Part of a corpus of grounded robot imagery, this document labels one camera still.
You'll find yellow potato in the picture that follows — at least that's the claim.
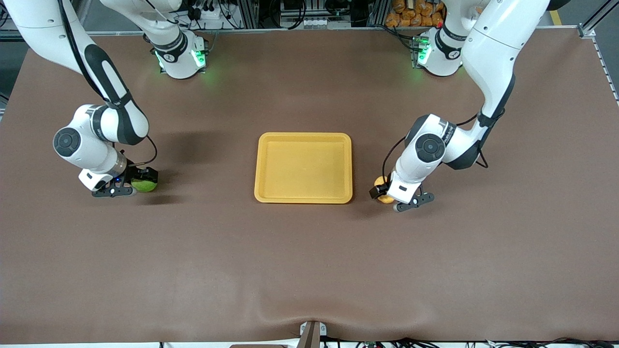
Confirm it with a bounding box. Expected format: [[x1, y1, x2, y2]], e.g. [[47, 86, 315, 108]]
[[374, 176, 396, 204]]

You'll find yellow plastic tray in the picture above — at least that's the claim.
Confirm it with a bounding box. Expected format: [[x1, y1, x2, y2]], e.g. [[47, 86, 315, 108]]
[[254, 132, 353, 204]]

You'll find brown table mat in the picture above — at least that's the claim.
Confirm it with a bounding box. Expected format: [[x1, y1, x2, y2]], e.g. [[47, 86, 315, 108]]
[[0, 27, 619, 345]]

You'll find bag of orange bread rolls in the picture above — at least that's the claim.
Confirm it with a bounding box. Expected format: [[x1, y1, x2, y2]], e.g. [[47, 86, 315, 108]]
[[385, 0, 448, 28]]

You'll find white power strip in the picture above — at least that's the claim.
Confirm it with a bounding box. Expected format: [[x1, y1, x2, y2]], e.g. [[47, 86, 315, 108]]
[[190, 4, 224, 28]]

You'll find grey control box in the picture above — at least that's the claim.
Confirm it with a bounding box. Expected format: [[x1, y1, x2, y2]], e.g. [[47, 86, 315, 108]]
[[278, 0, 335, 29]]

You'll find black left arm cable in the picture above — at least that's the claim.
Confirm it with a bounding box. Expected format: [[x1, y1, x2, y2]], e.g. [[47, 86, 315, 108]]
[[382, 114, 489, 183]]

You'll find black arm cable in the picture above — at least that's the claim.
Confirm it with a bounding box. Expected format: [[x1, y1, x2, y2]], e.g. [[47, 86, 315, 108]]
[[57, 0, 159, 167], [382, 114, 489, 183]]

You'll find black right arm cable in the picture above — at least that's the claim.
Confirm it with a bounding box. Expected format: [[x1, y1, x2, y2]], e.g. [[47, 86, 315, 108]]
[[57, 0, 159, 167]]

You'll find aluminium frame post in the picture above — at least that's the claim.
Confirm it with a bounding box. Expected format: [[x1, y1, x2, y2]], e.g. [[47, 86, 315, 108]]
[[368, 0, 390, 27], [239, 0, 262, 28]]

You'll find aluminium frame strut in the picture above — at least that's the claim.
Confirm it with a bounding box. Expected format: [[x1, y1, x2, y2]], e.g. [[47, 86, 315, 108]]
[[578, 0, 619, 38]]

